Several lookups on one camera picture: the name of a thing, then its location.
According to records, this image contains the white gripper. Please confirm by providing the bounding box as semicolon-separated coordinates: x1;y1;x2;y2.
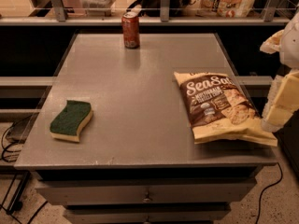
260;13;299;133

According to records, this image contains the brown sea salt chip bag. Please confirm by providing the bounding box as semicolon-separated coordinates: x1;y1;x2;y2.
174;72;278;147

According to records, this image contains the printed snack bag background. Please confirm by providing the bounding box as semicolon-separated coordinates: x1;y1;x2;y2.
197;0;255;18

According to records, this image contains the red coke can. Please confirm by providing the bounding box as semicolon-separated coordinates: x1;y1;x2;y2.
121;11;140;49

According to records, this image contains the clear plastic container background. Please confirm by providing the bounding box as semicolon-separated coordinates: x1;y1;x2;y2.
80;0;115;17

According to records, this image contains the green yellow sponge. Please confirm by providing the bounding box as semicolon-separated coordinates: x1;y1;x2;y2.
50;100;93;143

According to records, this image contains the grey metal railing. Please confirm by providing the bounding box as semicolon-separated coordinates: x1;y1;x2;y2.
0;0;298;26

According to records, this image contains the upper grey drawer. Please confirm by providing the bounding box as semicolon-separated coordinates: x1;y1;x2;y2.
36;178;256;205

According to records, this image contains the grey drawer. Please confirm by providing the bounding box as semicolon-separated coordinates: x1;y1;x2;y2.
64;203;231;224
36;178;256;205

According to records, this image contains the lower grey drawer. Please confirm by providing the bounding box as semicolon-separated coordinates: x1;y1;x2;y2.
64;203;231;224

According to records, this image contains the black floor cable right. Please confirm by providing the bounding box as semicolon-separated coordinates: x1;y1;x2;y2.
254;161;284;224

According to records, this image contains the black cables left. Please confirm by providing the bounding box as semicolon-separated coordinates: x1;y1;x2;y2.
0;115;48;224

